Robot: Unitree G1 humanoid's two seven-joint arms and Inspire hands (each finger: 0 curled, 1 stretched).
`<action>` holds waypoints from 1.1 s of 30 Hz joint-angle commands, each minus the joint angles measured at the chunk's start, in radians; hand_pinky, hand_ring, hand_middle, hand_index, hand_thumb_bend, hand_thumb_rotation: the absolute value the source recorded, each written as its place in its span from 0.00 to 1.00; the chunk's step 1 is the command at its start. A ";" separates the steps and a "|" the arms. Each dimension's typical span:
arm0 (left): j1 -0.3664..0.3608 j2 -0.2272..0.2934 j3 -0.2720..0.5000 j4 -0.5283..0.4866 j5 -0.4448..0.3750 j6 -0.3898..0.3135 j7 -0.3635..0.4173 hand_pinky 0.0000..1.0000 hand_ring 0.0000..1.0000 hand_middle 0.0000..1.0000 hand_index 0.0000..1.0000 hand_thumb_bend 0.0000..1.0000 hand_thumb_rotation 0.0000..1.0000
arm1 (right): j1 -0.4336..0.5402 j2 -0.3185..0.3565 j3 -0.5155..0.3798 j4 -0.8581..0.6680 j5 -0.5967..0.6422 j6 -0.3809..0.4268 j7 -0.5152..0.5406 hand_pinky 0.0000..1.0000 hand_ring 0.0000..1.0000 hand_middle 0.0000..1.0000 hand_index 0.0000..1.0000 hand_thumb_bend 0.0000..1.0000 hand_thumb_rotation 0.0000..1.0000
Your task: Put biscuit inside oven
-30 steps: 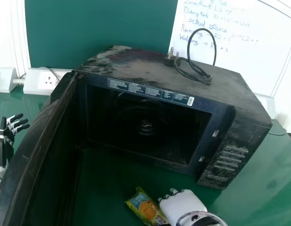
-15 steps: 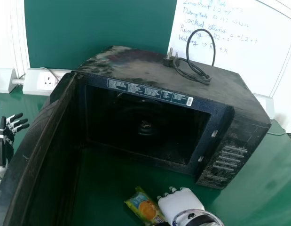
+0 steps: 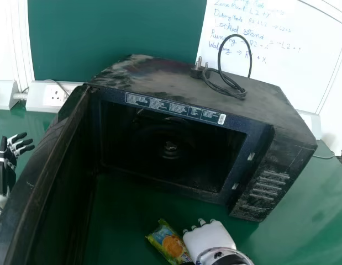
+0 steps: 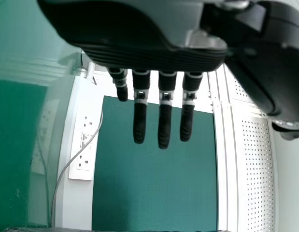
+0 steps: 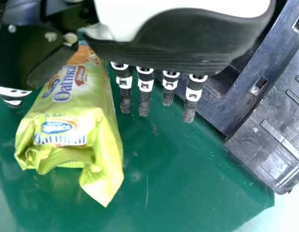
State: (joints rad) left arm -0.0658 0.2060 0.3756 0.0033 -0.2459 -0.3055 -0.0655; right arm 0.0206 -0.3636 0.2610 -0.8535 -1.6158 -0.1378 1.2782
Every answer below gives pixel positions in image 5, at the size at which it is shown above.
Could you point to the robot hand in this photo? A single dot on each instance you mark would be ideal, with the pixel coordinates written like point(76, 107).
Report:
point(178, 41)

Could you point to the black oven with glass door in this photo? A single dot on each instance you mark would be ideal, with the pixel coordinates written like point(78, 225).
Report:
point(267, 120)

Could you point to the yellow-green biscuit packet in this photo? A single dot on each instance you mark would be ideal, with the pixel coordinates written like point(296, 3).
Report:
point(74, 108)

